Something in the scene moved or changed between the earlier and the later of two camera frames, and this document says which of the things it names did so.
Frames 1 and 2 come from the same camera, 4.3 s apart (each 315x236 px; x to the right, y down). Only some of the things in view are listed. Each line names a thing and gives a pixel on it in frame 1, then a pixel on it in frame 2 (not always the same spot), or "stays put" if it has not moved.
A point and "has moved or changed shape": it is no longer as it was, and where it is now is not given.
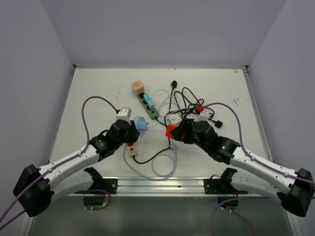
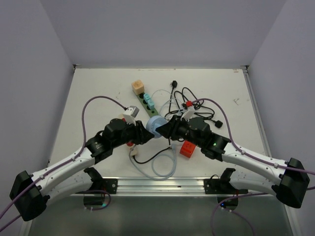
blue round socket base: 141,123 has moved or changed shape
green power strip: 152,113 stays put
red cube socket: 170,127 has moved or changed shape
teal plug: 150,104 stays put
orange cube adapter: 138,87 stays put
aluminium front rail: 176,187 stays put
